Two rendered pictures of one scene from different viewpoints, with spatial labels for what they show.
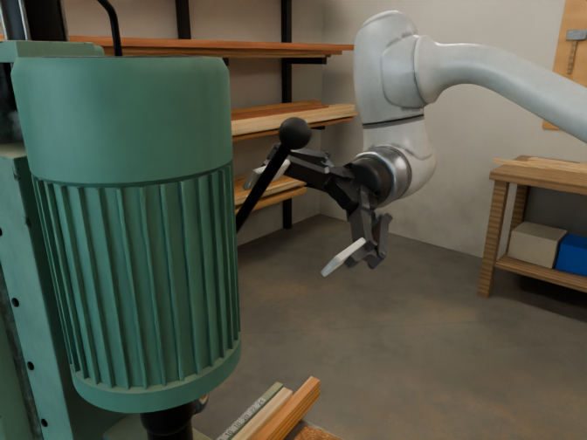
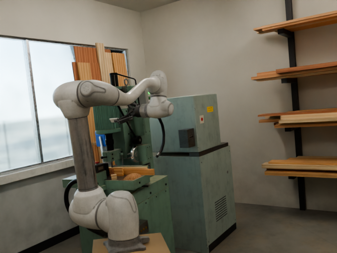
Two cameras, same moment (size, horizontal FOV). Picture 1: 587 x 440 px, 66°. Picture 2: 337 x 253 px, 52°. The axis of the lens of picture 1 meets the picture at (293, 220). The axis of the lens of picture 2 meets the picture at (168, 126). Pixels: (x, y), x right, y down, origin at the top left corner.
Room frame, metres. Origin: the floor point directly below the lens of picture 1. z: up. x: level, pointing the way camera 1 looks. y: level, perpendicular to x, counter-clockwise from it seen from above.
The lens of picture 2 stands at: (0.57, -2.28, 1.37)
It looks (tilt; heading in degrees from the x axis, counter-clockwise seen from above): 4 degrees down; 84
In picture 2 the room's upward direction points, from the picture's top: 6 degrees counter-clockwise
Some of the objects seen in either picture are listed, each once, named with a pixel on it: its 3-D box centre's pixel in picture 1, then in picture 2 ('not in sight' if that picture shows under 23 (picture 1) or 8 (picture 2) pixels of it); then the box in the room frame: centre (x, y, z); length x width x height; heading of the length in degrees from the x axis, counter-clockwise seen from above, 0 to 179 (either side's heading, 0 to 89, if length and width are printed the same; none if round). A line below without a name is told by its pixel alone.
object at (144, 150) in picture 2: not in sight; (143, 152); (0.65, 0.21, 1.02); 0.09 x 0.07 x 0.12; 146
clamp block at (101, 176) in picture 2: not in sight; (92, 178); (0.29, 0.00, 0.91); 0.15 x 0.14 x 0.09; 146
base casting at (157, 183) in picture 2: not in sight; (125, 190); (0.48, 0.25, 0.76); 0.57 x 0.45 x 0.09; 56
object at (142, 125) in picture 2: not in sight; (142, 124); (0.66, 0.24, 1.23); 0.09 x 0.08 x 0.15; 56
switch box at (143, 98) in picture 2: not in sight; (146, 100); (0.71, 0.33, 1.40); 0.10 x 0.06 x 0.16; 56
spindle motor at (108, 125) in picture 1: (145, 224); (106, 111); (0.41, 0.14, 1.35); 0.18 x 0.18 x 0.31
